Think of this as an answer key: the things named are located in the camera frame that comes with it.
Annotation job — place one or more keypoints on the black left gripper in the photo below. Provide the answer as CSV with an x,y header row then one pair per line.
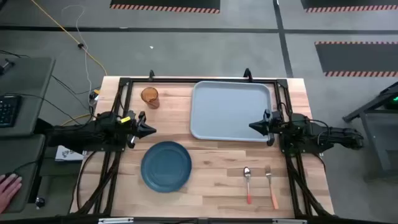
x,y
136,124

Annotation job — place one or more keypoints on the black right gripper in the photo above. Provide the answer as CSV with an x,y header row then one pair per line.
x,y
273,126

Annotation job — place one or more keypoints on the amber faceted plastic cup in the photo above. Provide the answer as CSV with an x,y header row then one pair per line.
x,y
150,96

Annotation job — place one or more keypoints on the dark blue round plate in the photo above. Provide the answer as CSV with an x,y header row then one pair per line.
x,y
166,166

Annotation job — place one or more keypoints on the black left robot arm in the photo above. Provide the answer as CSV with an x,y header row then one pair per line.
x,y
93,130

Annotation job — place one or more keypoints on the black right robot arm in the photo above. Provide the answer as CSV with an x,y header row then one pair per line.
x,y
339,137

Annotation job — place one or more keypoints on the grey plastic tray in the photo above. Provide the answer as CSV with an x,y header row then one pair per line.
x,y
230,112

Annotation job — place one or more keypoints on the white printed paper box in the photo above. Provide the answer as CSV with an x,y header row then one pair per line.
x,y
66,154

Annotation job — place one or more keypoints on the dark metal equipment stand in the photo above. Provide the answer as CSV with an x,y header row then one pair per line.
x,y
376,130

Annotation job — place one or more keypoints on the black mat hazard-striped edge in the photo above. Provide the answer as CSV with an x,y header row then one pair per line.
x,y
164,3
357,57
351,3

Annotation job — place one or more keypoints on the grey side desk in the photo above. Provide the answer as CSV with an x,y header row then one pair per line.
x,y
26,93

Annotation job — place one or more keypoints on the small black knob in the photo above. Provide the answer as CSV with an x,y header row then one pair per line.
x,y
39,202

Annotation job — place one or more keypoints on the black keyboard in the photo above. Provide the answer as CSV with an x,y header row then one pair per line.
x,y
8,110

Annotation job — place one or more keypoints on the person's hand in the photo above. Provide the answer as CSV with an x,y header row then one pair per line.
x,y
8,189

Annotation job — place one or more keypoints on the black aluminium table frame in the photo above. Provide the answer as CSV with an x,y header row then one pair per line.
x,y
161,80

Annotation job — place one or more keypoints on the black frame clamp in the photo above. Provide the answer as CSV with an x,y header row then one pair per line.
x,y
151,75
247,73

